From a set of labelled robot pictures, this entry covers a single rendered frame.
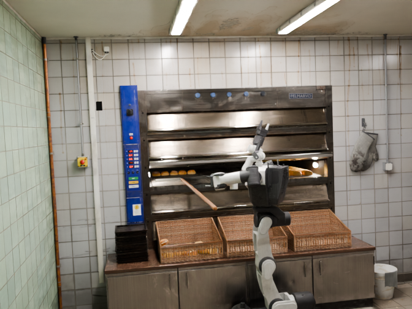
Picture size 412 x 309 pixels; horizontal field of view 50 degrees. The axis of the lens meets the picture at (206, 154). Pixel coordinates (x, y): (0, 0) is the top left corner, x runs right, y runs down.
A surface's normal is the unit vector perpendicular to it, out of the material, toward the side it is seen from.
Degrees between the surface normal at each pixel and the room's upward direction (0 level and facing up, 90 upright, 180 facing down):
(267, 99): 90
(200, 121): 70
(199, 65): 90
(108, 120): 90
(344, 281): 89
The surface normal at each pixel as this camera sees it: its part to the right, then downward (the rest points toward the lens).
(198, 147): 0.14, -0.29
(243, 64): 0.15, 0.05
